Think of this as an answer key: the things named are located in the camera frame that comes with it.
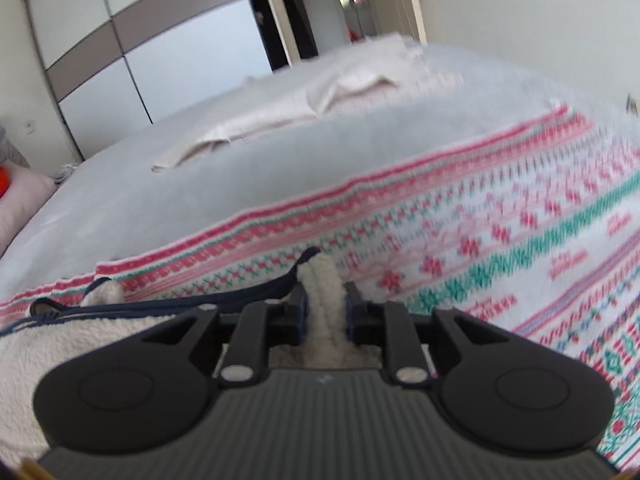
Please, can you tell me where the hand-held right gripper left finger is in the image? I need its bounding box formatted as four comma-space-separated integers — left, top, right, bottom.
140, 282, 309, 387

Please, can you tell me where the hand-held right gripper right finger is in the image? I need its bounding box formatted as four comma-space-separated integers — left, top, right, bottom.
344, 280, 502, 387

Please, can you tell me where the white fleece jacket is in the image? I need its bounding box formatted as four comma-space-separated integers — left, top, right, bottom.
0, 247, 383, 463

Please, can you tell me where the patterned knit blanket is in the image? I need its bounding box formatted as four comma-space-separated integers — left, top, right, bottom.
0, 102, 640, 476

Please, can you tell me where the bed with grey sheet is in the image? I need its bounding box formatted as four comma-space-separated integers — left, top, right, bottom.
0, 42, 632, 288

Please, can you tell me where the cream folded cloth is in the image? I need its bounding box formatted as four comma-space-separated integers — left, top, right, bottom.
150, 32, 452, 174

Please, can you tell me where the beige pillow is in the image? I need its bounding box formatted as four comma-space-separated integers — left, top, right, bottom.
0, 165, 59, 257

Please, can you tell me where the white wardrobe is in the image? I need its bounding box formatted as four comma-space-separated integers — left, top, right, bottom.
21, 0, 275, 162

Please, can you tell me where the grey-blue pillow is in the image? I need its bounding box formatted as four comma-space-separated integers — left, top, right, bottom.
0, 124, 32, 171

